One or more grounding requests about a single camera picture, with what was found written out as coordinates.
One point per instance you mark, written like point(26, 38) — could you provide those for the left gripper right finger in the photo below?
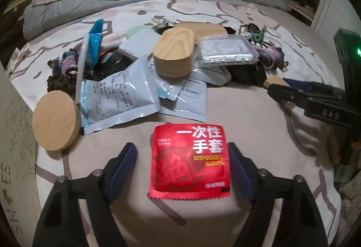
point(300, 221)

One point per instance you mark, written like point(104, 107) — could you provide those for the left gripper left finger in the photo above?
point(60, 222)

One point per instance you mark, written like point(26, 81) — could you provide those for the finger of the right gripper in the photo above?
point(317, 106)
point(315, 87)

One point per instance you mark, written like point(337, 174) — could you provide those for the red sachet packet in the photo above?
point(189, 162)

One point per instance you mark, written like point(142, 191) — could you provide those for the small wooden block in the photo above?
point(275, 80)

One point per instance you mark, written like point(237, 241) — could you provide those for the person's right hand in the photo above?
point(336, 138)

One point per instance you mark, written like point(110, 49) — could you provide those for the white shoe box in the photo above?
point(19, 194)

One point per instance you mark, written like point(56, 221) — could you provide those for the silver blister pack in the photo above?
point(225, 50)

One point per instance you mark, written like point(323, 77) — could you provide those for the round wooden coaster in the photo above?
point(56, 121)

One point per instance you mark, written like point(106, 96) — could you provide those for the cartoon bear blanket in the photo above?
point(279, 138)

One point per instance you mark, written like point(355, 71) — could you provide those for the oval wooden box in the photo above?
point(173, 53)
point(202, 29)

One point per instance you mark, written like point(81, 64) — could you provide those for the silver foil pouches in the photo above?
point(119, 98)

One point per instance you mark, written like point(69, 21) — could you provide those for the purple knitted scrunchie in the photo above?
point(64, 73)

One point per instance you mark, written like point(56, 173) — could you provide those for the white charger block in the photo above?
point(139, 44)

